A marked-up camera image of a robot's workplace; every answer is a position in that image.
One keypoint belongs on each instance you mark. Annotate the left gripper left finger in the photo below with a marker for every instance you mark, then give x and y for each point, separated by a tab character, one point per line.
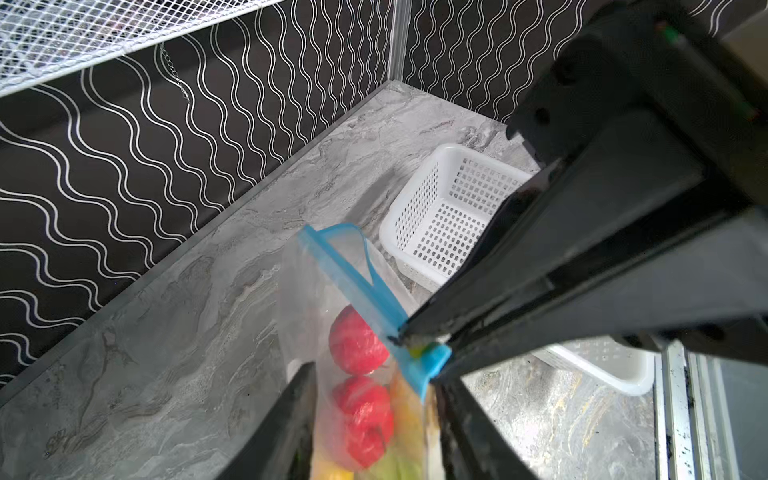
282	445

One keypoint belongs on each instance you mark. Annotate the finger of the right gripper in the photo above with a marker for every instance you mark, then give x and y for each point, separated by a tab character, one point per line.
711	291

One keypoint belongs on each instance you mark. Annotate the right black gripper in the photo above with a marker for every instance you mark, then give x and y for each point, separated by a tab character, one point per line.
635	190

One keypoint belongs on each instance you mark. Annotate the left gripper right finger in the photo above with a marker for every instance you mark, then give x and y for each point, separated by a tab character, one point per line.
472	447

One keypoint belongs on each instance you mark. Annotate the red toy fruit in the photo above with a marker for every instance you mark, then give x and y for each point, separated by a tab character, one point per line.
366	420

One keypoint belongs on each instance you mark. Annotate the small red toy apple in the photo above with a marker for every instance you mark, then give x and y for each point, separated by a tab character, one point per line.
354	346

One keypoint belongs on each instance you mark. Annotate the clear blue-zip bag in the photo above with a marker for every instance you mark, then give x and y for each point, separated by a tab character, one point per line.
340	307

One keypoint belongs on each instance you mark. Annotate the green toy cabbage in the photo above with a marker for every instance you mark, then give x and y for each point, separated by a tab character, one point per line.
393	465

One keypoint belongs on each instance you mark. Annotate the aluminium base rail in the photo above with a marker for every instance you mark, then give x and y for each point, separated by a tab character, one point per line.
694	437

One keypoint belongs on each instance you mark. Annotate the white wire wall basket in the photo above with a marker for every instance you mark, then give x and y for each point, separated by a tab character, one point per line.
44	40

